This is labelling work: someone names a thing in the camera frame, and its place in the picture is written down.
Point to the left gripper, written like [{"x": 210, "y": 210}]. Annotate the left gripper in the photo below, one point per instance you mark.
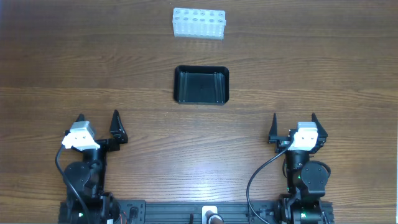
[{"x": 109, "y": 145}]

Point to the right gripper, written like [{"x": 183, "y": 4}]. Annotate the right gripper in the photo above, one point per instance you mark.
[{"x": 282, "y": 144}]

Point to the clear test tube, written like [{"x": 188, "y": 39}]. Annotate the clear test tube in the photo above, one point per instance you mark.
[
  {"x": 185, "y": 87},
  {"x": 222, "y": 87},
  {"x": 181, "y": 87},
  {"x": 216, "y": 87}
]

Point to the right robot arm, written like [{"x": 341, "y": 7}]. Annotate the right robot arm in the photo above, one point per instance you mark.
[{"x": 308, "y": 180}]

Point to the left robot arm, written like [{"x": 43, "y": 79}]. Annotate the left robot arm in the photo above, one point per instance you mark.
[{"x": 82, "y": 177}]

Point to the black tray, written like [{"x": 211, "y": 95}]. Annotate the black tray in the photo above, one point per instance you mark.
[{"x": 200, "y": 88}]

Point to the white test tube rack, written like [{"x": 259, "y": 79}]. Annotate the white test tube rack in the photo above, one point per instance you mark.
[{"x": 199, "y": 26}]

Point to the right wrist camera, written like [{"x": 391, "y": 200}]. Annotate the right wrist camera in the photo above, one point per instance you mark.
[{"x": 305, "y": 137}]

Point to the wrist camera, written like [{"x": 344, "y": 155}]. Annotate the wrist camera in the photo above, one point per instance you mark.
[
  {"x": 81, "y": 137},
  {"x": 305, "y": 137}
]

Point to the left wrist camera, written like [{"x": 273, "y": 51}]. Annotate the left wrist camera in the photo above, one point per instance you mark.
[{"x": 81, "y": 137}]

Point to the mounting rail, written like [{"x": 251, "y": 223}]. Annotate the mounting rail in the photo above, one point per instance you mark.
[{"x": 174, "y": 214}]

